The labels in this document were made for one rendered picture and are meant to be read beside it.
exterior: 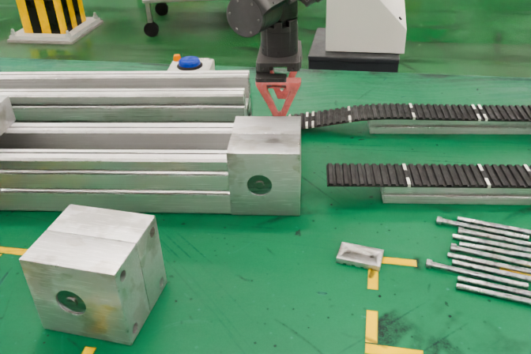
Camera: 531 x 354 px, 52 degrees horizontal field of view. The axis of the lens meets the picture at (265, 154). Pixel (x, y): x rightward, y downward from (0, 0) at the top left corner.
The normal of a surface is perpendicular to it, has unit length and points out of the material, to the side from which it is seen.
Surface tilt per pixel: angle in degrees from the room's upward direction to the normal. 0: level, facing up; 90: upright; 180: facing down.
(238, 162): 90
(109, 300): 90
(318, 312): 0
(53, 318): 90
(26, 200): 90
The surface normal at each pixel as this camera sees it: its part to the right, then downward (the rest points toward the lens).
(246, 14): -0.49, 0.46
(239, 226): -0.04, -0.85
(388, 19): -0.19, 0.51
